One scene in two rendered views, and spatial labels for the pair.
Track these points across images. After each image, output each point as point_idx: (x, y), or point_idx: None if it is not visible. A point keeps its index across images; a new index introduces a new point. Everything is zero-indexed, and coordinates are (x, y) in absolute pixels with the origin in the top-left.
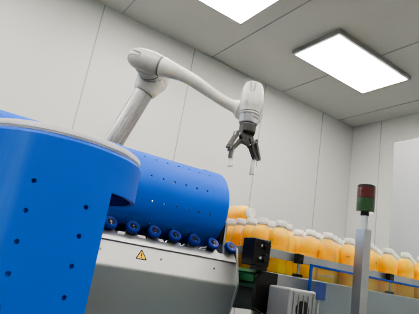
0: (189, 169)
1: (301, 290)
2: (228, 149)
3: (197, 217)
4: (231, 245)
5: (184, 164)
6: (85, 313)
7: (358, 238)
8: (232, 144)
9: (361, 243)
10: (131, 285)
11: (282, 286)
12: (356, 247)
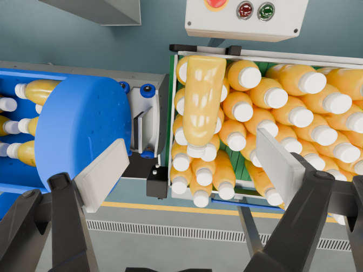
0: (17, 192)
1: (182, 198)
2: (57, 186)
3: None
4: (146, 157)
5: (0, 188)
6: None
7: (251, 253)
8: (52, 222)
9: (249, 251)
10: None
11: (172, 189)
12: (249, 243)
